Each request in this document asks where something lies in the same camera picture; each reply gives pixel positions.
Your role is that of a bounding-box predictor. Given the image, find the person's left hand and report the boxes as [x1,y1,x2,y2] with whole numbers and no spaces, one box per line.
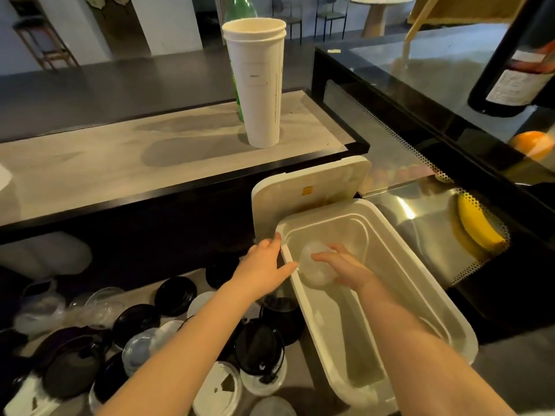
[230,231,300,302]

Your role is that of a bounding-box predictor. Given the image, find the person's right hand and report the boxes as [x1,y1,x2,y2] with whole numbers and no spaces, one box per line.
[310,243,378,295]

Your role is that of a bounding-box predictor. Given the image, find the white plastic storage bin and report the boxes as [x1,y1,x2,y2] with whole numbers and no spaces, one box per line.
[276,199,479,408]

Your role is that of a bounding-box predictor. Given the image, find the pile of black cup lids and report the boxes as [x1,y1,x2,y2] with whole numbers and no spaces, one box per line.
[0,254,304,406]

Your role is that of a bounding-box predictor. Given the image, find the person's right forearm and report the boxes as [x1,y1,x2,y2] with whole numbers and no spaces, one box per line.
[357,277,517,416]

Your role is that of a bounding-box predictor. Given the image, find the person's left forearm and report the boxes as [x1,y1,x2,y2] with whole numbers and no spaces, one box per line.
[95,277,261,416]

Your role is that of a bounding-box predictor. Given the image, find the white bin lid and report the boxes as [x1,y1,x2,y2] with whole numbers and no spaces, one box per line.
[251,155,373,246]

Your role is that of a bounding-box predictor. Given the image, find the tall white paper cup stack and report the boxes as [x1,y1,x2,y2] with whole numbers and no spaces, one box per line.
[221,17,288,149]

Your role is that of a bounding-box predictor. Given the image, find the yellow banana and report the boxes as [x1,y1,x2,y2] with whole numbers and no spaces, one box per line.
[457,192,508,252]

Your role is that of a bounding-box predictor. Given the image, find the black glass display case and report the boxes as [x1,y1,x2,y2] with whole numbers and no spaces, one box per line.
[311,22,555,339]

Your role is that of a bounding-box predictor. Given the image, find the orange fruit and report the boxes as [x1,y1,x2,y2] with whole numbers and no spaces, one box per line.
[509,130,555,162]

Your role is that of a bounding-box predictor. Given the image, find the dark metal chair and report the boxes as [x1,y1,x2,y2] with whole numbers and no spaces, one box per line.
[271,0,304,46]
[315,0,351,42]

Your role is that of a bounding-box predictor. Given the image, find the green plastic bottle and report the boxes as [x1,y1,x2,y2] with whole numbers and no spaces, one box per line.
[223,0,259,122]

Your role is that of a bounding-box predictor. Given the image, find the dark wine bottle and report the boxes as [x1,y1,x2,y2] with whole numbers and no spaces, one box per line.
[467,0,555,118]

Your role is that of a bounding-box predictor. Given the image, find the yellow wooden sign board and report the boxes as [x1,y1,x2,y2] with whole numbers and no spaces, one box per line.
[405,0,530,42]

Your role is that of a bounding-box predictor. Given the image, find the wooden bar stool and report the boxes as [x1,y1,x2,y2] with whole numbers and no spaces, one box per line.
[12,14,81,72]

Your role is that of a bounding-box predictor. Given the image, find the round pedestal table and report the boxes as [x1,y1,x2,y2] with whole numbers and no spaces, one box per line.
[349,0,415,39]

